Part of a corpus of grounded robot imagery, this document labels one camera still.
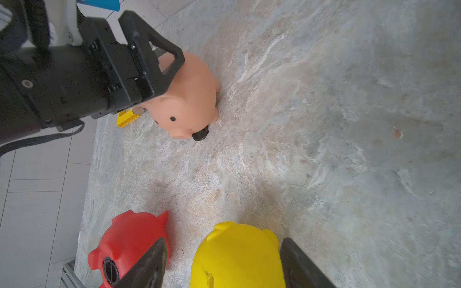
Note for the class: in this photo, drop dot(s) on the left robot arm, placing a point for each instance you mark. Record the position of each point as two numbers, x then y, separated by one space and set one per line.
41 25

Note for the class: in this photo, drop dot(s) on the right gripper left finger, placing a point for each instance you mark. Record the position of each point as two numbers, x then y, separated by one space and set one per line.
149 271

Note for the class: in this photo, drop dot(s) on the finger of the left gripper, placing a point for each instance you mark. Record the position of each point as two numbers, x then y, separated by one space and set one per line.
146 46

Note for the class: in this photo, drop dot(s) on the pink piggy bank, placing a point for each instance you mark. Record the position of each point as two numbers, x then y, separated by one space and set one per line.
189 106

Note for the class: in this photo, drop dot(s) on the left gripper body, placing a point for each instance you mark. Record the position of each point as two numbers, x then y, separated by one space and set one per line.
58 86

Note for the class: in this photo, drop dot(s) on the black plug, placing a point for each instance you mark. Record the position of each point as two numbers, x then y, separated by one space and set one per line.
110 272

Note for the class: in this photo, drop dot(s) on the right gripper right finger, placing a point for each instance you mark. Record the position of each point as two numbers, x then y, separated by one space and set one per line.
299 270

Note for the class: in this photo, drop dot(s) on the yellow piggy bank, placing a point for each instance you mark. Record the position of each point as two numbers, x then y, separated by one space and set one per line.
237 256

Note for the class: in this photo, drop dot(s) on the red piggy bank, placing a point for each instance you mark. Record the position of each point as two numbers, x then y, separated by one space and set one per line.
128 238

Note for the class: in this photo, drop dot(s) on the yellow triangular block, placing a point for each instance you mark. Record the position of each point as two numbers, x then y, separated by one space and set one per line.
127 116

